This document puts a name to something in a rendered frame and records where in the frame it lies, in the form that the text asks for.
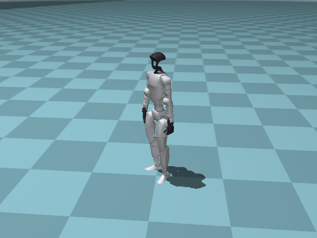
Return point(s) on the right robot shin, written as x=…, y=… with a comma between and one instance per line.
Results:
x=155, y=154

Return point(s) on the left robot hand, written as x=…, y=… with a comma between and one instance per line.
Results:
x=170, y=127

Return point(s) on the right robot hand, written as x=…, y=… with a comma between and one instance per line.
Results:
x=144, y=114

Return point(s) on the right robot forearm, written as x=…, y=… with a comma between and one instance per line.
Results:
x=146, y=101

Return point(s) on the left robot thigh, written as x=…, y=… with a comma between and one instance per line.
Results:
x=161, y=136

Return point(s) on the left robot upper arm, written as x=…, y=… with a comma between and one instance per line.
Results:
x=166, y=82

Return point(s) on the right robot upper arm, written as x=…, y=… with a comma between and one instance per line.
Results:
x=146, y=91

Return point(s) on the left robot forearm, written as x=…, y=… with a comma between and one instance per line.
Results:
x=169, y=110

